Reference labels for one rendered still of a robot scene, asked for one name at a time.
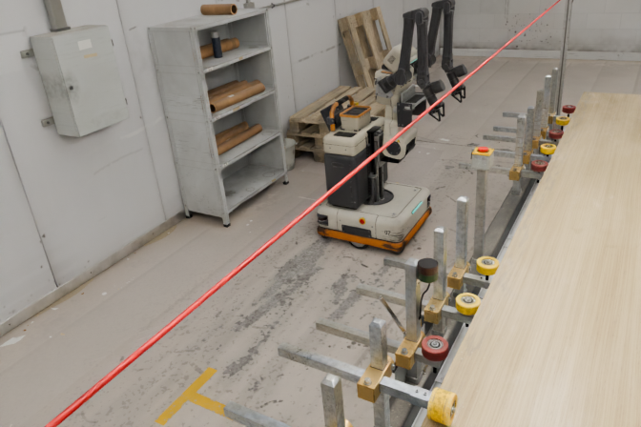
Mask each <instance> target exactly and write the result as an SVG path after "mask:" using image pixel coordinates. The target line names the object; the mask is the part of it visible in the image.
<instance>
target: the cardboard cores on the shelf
mask: <svg viewBox="0 0 641 427"><path fill-rule="evenodd" d="M220 44H221V49H222V52H226V51H230V50H233V49H236V48H238V47H239V41H238V39H237V38H236V37H234V38H230V39H228V38H226V39H222V40H220ZM200 53H201V59H204V58H207V57H210V56H213V55H214V51H213V45H212V43H210V44H207V45H204V46H200ZM264 91H265V86H264V85H263V84H262V83H260V81H259V80H254V81H252V82H249V83H248V82H247V81H246V80H243V81H240V82H238V81H237V80H235V81H232V82H229V83H227V84H224V85H222V86H219V87H216V88H214V89H211V90H209V91H207V92H208V98H209V104H210V109H211V112H212V113H214V112H218V111H221V110H223V109H225V108H227V107H230V106H232V105H234V104H236V103H238V102H240V101H243V100H245V99H247V98H250V97H252V96H254V95H257V94H259V93H261V92H264ZM261 131H262V126H261V125H260V124H256V125H254V126H252V127H251V128H249V125H248V123H247V122H246V121H243V122H241V123H239V124H237V125H235V126H234V127H232V128H230V129H228V130H225V131H223V132H220V133H218V134H216V135H215V138H216V142H217V153H218V155H221V154H223V153H225V152H227V151H229V150H230V149H232V148H234V147H235V146H236V145H238V144H240V143H242V142H243V141H245V140H247V139H249V138H250V137H252V136H254V135H255V134H257V133H259V132H261Z"/></svg>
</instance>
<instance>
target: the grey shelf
mask: <svg viewBox="0 0 641 427"><path fill-rule="evenodd" d="M264 13H265V15H264ZM265 20H266V23H265ZM229 22H230V23H229ZM229 24H230V25H229ZM231 24H232V26H231ZM225 28H226V29H225ZM266 28H267V31H266ZM147 30H148V34H149V39H150V43H151V48H152V53H153V58H154V62H155V70H156V75H157V80H158V85H159V89H160V93H161V98H162V103H163V108H164V112H165V116H166V121H167V126H168V131H169V135H170V140H171V144H172V149H173V154H174V159H175V163H176V171H177V176H178V181H179V186H180V189H181V194H182V199H183V204H184V209H185V213H186V215H185V216H186V218H189V219H190V218H191V217H193V216H192V215H191V214H189V211H193V212H197V213H202V214H209V215H213V216H218V217H222V219H223V226H224V227H226V228H228V227H229V226H231V224H230V220H229V214H228V213H229V212H231V211H232V210H233V209H235V208H236V207H237V206H238V205H240V204H241V203H242V202H244V201H245V200H247V199H249V198H251V197H252V196H254V195H255V194H257V193H259V192H260V191H262V190H263V189H265V188H266V187H267V186H269V185H270V184H272V183H273V182H275V181H276V180H278V179H279V178H280V177H282V176H283V175H284V180H285V181H283V184H284V185H287V184H288V183H289V181H288V176H287V168H286V160H285V151H284V143H283V135H282V126H281V119H280V110H279V95H278V86H277V78H276V70H275V62H274V54H273V45H272V37H271V29H270V21H269V12H268V8H266V9H238V11H237V13H236V14H235V15H203V14H201V15H196V16H192V17H188V18H184V19H179V20H176V21H172V22H168V23H163V24H159V25H155V26H151V27H147ZM211 31H218V34H219V37H220V40H222V39H226V38H228V39H230V38H233V37H236V38H237V39H238V41H239V47H238V48H236V49H233V50H230V51H226V52H223V53H222V56H223V57H221V58H215V57H214V56H210V57H207V58H204V59H201V53H200V46H204V45H207V44H210V43H212V39H211V38H212V36H211ZM232 31H233V32H232ZM226 33H227V34H226ZM231 36H232V37H231ZM267 36H268V39H267ZM268 44H269V45H268ZM269 51H270V55H269ZM194 58H195V59H194ZM270 60H271V63H270ZM235 62H236V63H235ZM237 63H238V64H237ZM231 66H232V67H231ZM271 68H272V70H271ZM272 76H273V79H272ZM238 77H239V78H238ZM233 78H234V79H233ZM161 79H162V80H161ZM235 80H237V81H238V82H240V81H243V80H246V81H247V82H248V83H249V82H252V81H254V80H259V81H260V83H262V84H263V85H264V86H265V91H264V92H261V93H259V94H257V95H254V96H252V97H250V98H247V99H245V100H243V101H240V102H238V103H236V104H234V105H232V106H230V107H227V108H225V109H223V110H221V111H218V112H214V113H212V112H211V109H210V104H209V98H208V92H207V91H209V90H211V89H214V88H216V87H219V86H222V85H224V84H227V83H229V82H232V81H235ZM162 84H163V85H162ZM273 84H274V87H273ZM274 93H275V94H274ZM200 96H201V97H200ZM206 96H207V97H206ZM203 100H204V101H203ZM275 100H276V103H275ZM201 101H202V102H201ZM207 102H208V103H207ZM202 106H203V108H202ZM208 108H209V109H208ZM276 108H277V110H276ZM244 115H245V117H244ZM277 117H278V119H277ZM170 121H171V122H170ZM243 121H246V122H247V123H248V125H249V128H251V127H252V126H254V125H256V124H260V125H261V126H262V131H261V132H259V133H257V134H255V135H254V136H252V137H250V138H249V139H247V140H245V141H243V142H242V143H240V144H238V145H236V146H235V147H234V148H232V149H230V150H229V151H227V152H224V153H223V154H221V155H218V153H217V142H216V138H215V135H216V134H218V133H220V132H223V131H225V130H228V129H230V128H232V127H234V126H235V125H237V124H239V123H241V122H243ZM278 124H279V126H278ZM208 138H209V140H208ZM210 139H211V140H210ZM214 141H215V142H214ZM279 141H280V143H279ZM209 144H210V146H209ZM211 144H212V145H211ZM280 148H281V150H280ZM248 153H249V154H248ZM211 155H212V156H211ZM250 155H251V157H250ZM281 157H282V158H281ZM249 159H250V160H249ZM245 161H246V162H245ZM249 161H250V162H249ZM251 162H252V164H251ZM282 164H283V167H282ZM186 200H187V201H186ZM227 219H228V220H227Z"/></svg>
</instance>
